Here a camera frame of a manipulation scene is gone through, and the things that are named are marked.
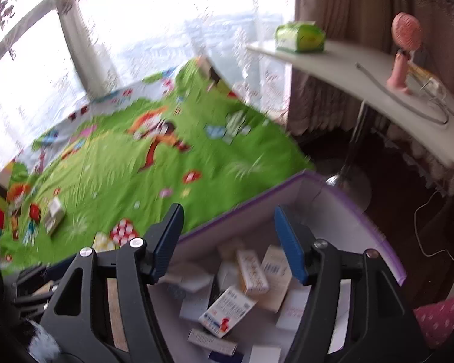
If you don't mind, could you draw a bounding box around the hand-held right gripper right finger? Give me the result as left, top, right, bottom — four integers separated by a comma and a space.
274, 206, 424, 363

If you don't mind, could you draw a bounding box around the green cartoon printed blanket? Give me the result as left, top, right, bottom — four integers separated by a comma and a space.
0, 57, 314, 273

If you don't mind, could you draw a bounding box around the white lace curtain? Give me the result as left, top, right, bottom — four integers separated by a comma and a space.
0, 0, 296, 152

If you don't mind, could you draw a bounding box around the window frame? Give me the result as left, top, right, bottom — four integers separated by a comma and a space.
0, 0, 122, 95

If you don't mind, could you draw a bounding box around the purple storage box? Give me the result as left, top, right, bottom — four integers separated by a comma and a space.
147, 170, 407, 363

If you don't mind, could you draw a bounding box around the thin white cable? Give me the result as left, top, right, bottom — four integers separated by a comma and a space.
414, 189, 454, 269

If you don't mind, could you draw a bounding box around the green tissue packet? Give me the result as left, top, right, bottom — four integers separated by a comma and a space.
274, 21, 326, 54

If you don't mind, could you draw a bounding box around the pile of assorted small cartons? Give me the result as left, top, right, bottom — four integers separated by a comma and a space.
153, 236, 352, 363

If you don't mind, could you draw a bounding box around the brown curtain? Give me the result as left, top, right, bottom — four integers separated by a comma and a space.
288, 0, 454, 197

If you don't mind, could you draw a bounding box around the grey cable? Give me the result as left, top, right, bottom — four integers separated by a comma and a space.
356, 64, 449, 125

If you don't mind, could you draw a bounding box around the pink polka dot cloth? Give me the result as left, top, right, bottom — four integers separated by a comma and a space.
412, 293, 454, 350

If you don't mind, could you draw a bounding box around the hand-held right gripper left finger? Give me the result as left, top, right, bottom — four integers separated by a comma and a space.
41, 203, 185, 363

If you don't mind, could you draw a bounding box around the pink handheld fan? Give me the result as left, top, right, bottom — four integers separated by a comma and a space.
387, 12, 422, 95

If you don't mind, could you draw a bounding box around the white side table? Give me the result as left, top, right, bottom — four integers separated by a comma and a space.
246, 40, 454, 212

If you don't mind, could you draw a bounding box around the small white carton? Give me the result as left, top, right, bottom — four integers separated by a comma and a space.
44, 197, 66, 237

